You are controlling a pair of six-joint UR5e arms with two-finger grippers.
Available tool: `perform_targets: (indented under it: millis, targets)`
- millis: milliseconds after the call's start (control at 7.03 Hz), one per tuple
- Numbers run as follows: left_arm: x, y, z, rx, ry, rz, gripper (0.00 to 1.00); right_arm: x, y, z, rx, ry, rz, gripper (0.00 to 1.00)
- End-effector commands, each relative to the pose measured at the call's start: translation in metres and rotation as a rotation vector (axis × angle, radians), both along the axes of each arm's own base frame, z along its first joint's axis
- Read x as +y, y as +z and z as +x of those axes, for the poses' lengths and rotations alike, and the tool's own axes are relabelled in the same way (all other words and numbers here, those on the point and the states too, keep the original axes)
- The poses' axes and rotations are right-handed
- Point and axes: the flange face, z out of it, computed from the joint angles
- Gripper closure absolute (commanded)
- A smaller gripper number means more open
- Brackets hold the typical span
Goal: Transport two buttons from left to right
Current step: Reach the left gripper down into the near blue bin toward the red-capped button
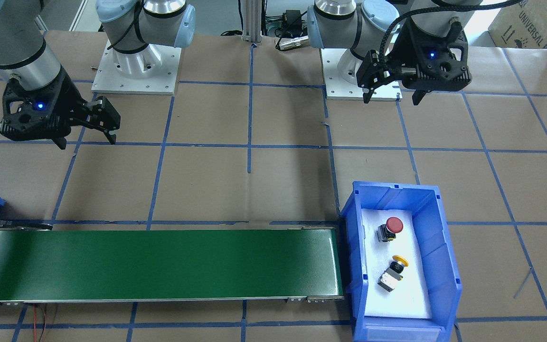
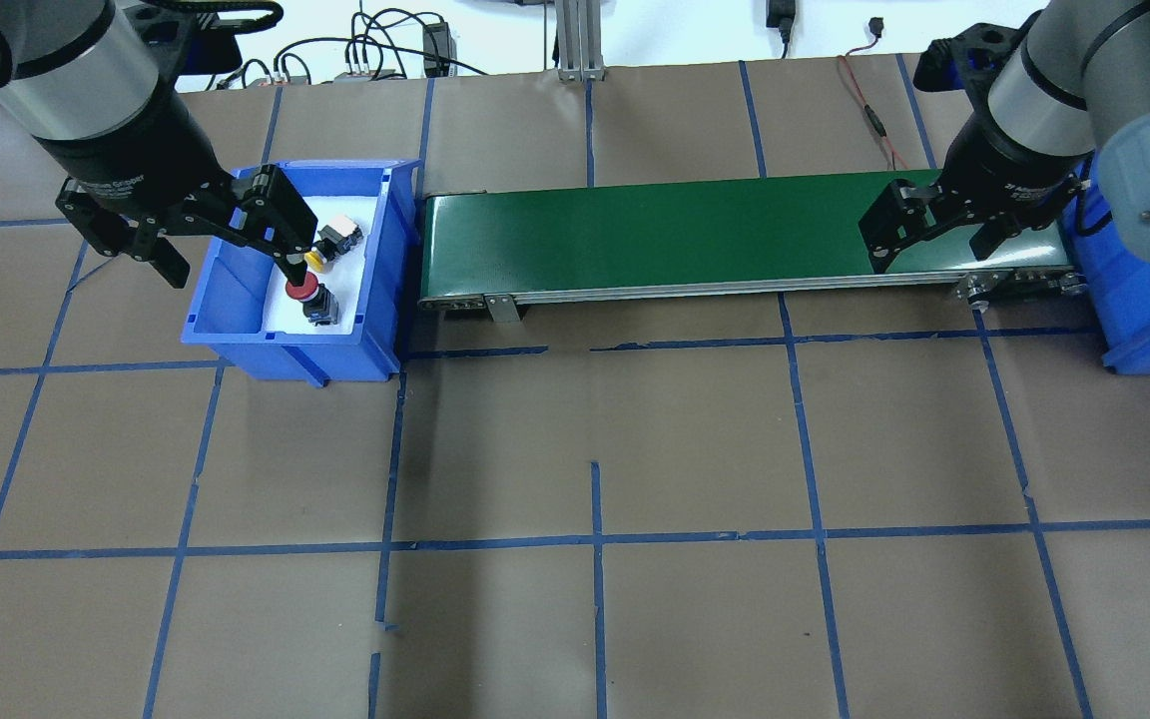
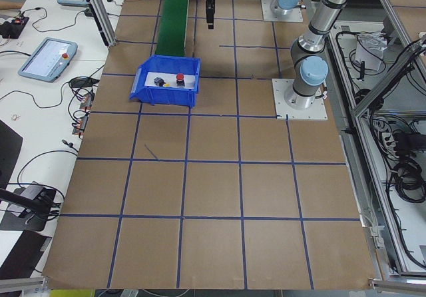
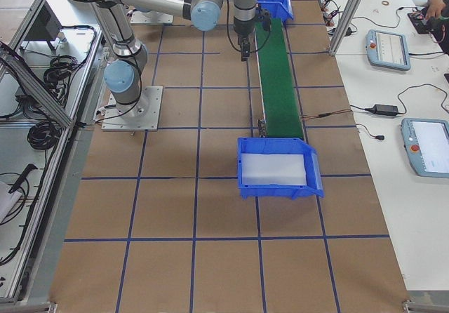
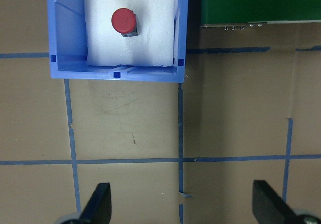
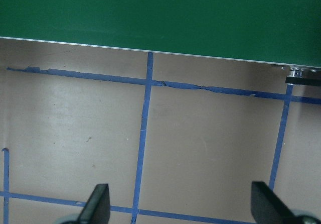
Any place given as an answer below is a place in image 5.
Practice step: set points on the blue left plastic bin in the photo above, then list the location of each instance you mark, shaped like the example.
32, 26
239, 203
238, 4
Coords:
68, 47

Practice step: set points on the green conveyor belt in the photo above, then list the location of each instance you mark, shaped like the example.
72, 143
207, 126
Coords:
221, 13

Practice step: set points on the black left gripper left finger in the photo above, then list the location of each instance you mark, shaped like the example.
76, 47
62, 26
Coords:
98, 208

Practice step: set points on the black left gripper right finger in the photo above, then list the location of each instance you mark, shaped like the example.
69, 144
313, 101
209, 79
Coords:
268, 207

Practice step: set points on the white foam pad left bin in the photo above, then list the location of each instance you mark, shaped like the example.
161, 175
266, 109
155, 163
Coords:
154, 45

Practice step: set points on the red push button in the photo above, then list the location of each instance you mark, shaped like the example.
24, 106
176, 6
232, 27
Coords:
124, 22

